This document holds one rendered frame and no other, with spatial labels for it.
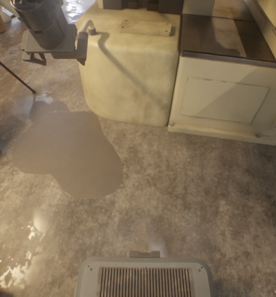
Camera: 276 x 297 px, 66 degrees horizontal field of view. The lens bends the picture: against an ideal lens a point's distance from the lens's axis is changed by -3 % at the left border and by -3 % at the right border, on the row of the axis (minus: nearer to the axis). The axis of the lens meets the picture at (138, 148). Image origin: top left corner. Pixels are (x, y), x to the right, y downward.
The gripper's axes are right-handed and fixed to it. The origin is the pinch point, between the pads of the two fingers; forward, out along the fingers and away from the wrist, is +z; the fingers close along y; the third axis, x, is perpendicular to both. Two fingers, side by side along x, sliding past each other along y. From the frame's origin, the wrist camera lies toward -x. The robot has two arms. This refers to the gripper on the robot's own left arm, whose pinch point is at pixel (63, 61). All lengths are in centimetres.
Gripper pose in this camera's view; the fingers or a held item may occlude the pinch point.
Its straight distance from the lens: 59.8
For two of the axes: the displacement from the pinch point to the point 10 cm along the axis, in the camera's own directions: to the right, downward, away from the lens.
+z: -0.1, 1.7, 9.9
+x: -0.2, 9.9, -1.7
